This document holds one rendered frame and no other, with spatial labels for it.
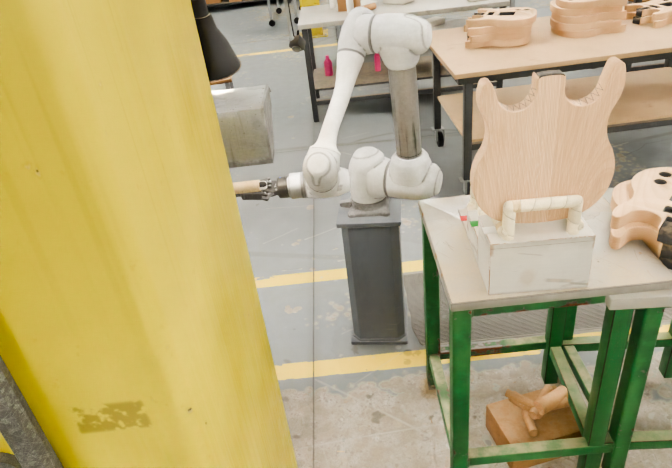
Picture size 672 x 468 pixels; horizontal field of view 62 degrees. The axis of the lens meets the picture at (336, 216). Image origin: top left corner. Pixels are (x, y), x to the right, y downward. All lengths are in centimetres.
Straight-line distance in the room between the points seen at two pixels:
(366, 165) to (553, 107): 106
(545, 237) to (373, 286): 119
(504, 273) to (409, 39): 86
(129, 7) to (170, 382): 23
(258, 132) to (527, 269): 80
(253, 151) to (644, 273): 112
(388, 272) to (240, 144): 133
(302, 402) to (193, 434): 221
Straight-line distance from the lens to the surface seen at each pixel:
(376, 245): 246
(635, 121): 413
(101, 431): 43
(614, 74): 146
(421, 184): 227
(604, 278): 175
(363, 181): 234
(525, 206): 150
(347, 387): 265
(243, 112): 134
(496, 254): 155
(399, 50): 202
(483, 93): 138
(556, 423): 240
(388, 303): 265
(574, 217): 156
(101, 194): 31
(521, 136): 144
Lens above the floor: 197
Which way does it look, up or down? 31 degrees down
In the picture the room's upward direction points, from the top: 7 degrees counter-clockwise
